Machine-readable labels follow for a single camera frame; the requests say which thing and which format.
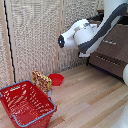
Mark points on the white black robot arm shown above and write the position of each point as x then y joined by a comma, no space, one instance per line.
85,35

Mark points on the red plastic bowl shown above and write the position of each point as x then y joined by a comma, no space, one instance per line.
56,79

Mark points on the yellow red food box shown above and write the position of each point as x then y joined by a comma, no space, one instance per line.
41,81

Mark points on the wide woven screen panel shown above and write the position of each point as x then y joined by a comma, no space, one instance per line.
35,36

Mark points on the narrow woven screen panel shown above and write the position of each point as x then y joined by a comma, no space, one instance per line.
71,13

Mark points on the red basket with blue rim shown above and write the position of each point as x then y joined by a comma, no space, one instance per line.
23,103

